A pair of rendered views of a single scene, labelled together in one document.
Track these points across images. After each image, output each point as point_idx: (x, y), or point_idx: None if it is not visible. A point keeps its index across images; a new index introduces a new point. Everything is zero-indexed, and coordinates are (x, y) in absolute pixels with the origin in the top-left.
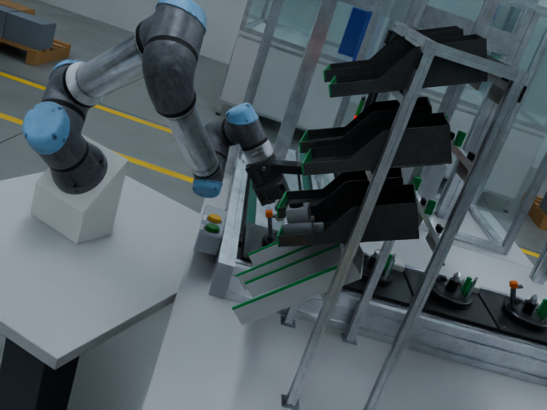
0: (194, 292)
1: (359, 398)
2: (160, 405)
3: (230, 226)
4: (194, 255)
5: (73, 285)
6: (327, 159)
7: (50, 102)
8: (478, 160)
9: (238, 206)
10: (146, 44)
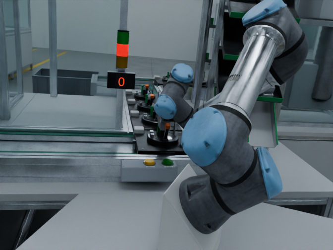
0: None
1: None
2: (314, 187)
3: (150, 157)
4: (162, 190)
5: (271, 230)
6: None
7: (263, 150)
8: None
9: (105, 155)
10: (300, 41)
